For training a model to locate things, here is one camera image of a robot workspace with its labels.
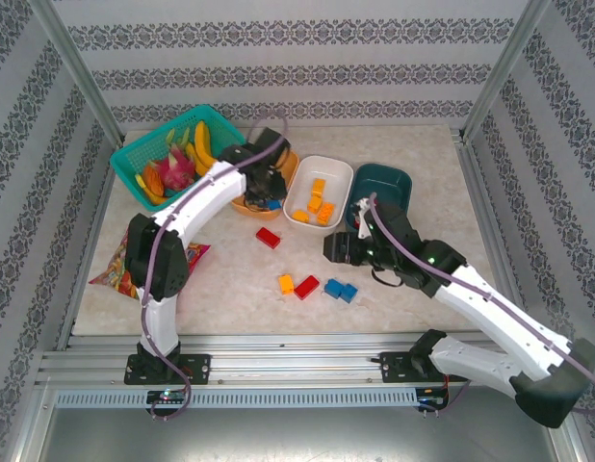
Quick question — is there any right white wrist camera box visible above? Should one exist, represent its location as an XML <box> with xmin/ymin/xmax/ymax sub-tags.
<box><xmin>350</xmin><ymin>199</ymin><xmax>375</xmax><ymax>240</ymax></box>

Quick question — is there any yellow toy fruit slice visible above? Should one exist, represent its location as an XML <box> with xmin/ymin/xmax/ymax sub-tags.
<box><xmin>135</xmin><ymin>173</ymin><xmax>169</xmax><ymax>206</ymax></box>

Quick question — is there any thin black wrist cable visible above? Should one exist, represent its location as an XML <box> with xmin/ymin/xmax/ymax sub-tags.
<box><xmin>370</xmin><ymin>267</ymin><xmax>404</xmax><ymax>288</ymax></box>

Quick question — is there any small circuit board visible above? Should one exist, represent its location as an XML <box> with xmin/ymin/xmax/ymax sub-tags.
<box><xmin>419</xmin><ymin>392</ymin><xmax>451</xmax><ymax>410</ymax></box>
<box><xmin>146</xmin><ymin>389</ymin><xmax>188</xmax><ymax>404</ymax></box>

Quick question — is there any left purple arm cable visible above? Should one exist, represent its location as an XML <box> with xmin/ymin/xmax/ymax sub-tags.
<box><xmin>141</xmin><ymin>110</ymin><xmax>290</xmax><ymax>423</ymax></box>

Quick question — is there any grey slotted cable duct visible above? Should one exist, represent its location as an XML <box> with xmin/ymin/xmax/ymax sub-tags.
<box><xmin>54</xmin><ymin>388</ymin><xmax>419</xmax><ymax>409</ymax></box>

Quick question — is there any white plastic container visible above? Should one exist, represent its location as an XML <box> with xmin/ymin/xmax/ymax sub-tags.
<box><xmin>282</xmin><ymin>154</ymin><xmax>354</xmax><ymax>237</ymax></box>

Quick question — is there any orange plastic container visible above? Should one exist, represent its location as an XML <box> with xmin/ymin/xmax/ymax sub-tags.
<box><xmin>229</xmin><ymin>143</ymin><xmax>301</xmax><ymax>221</ymax></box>

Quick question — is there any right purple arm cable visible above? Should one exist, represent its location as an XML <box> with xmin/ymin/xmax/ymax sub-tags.
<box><xmin>369</xmin><ymin>192</ymin><xmax>595</xmax><ymax>418</ymax></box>

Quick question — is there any dark teal plastic container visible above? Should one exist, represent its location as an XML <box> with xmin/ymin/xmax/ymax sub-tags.
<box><xmin>344</xmin><ymin>162</ymin><xmax>414</xmax><ymax>232</ymax></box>

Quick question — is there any orange toy fruit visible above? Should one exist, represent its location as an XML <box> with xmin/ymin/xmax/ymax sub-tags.
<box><xmin>142</xmin><ymin>163</ymin><xmax>165</xmax><ymax>196</ymax></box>

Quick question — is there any yellow toy banana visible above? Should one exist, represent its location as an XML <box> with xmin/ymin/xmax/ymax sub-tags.
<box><xmin>194</xmin><ymin>119</ymin><xmax>229</xmax><ymax>169</ymax></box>
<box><xmin>184</xmin><ymin>141</ymin><xmax>217</xmax><ymax>177</ymax></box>

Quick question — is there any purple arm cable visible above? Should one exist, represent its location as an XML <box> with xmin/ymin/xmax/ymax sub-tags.
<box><xmin>141</xmin><ymin>110</ymin><xmax>290</xmax><ymax>423</ymax></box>
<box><xmin>369</xmin><ymin>192</ymin><xmax>595</xmax><ymax>418</ymax></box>

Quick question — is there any pink toy dragon fruit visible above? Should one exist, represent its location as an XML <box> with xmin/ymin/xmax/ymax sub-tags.
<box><xmin>157</xmin><ymin>147</ymin><xmax>197</xmax><ymax>192</ymax></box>

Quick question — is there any aluminium side rail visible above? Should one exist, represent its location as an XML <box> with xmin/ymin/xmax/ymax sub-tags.
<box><xmin>54</xmin><ymin>143</ymin><xmax>120</xmax><ymax>352</ymax></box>
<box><xmin>453</xmin><ymin>134</ymin><xmax>539</xmax><ymax>347</ymax></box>

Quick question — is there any teal plastic mesh basket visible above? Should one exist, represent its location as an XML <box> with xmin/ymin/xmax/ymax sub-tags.
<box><xmin>109</xmin><ymin>104</ymin><xmax>250</xmax><ymax>212</ymax></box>

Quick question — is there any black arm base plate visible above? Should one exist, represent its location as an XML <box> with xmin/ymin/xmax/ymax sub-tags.
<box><xmin>123</xmin><ymin>353</ymin><xmax>212</xmax><ymax>386</ymax></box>
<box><xmin>379</xmin><ymin>350</ymin><xmax>470</xmax><ymax>384</ymax></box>

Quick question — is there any aluminium frame post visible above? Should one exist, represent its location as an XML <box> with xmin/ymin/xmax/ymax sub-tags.
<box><xmin>460</xmin><ymin>0</ymin><xmax>554</xmax><ymax>143</ymax></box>
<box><xmin>27</xmin><ymin>0</ymin><xmax>125</xmax><ymax>145</ymax></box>

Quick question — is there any colourful candy bag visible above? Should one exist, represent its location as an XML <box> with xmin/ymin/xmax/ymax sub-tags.
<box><xmin>88</xmin><ymin>230</ymin><xmax>212</xmax><ymax>302</ymax></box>

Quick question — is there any long red lego brick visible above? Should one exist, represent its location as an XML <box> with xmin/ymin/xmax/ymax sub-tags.
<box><xmin>255</xmin><ymin>226</ymin><xmax>282</xmax><ymax>250</ymax></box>
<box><xmin>293</xmin><ymin>274</ymin><xmax>321</xmax><ymax>301</ymax></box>

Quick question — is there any aluminium mounting rail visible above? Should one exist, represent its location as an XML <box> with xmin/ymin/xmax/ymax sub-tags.
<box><xmin>35</xmin><ymin>334</ymin><xmax>561</xmax><ymax>386</ymax></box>

